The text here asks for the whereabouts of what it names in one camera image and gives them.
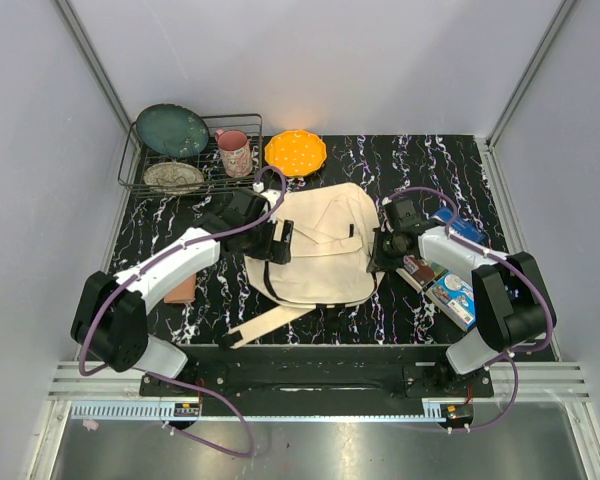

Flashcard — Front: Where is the cream canvas backpack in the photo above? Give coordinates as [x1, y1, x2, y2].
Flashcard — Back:
[219, 183, 383, 349]

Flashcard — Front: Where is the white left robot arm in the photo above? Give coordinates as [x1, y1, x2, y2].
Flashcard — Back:
[71, 189, 290, 396]

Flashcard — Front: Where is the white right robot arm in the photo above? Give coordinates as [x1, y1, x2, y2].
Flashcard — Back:
[367, 194, 556, 397]

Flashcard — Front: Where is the yellow blue picture book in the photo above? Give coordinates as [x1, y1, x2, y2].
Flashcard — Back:
[396, 207, 486, 292]

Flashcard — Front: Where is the pink ghost pattern mug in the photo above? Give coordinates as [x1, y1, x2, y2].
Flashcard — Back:
[214, 129, 253, 178]

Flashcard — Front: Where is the yellow polka dot plate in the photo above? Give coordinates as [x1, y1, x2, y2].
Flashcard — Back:
[264, 130, 327, 177]

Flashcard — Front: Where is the speckled beige plate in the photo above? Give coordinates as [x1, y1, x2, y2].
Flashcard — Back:
[143, 162, 205, 196]

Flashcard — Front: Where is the light blue coin book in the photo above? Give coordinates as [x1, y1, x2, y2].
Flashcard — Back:
[425, 271, 475, 332]

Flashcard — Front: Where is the salmon leather wallet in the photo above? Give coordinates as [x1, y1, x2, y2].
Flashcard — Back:
[164, 275, 197, 304]

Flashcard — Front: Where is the dark teal plate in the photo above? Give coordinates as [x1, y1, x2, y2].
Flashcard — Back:
[136, 104, 210, 158]

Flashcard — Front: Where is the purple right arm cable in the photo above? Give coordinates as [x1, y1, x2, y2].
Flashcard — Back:
[393, 187, 556, 433]

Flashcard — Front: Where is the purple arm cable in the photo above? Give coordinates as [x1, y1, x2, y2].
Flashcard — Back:
[78, 165, 288, 458]
[393, 187, 556, 433]

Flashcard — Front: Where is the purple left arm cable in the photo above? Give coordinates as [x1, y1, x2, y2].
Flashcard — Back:
[78, 165, 288, 458]

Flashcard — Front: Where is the grey wire dish rack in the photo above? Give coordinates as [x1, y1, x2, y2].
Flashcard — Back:
[117, 113, 263, 198]

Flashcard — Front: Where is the aluminium front rail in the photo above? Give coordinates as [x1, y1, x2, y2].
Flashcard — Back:
[48, 362, 590, 403]

